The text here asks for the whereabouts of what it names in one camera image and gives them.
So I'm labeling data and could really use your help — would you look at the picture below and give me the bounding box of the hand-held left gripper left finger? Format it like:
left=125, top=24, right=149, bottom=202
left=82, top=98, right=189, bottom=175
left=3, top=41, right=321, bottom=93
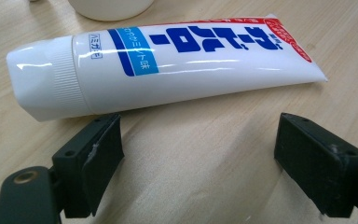
left=51, top=113, right=126, bottom=219

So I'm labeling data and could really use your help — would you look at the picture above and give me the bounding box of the white toothpaste tube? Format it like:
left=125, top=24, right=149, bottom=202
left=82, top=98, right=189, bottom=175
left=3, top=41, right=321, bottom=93
left=6, top=13, right=329, bottom=122

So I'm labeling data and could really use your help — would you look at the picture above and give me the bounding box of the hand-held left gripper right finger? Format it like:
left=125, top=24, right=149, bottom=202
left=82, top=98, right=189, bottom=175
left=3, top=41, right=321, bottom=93
left=273, top=112, right=358, bottom=218

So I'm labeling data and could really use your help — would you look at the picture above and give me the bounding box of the white cup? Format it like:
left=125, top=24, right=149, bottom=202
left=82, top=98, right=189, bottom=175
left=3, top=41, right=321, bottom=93
left=67, top=0, right=155, bottom=22

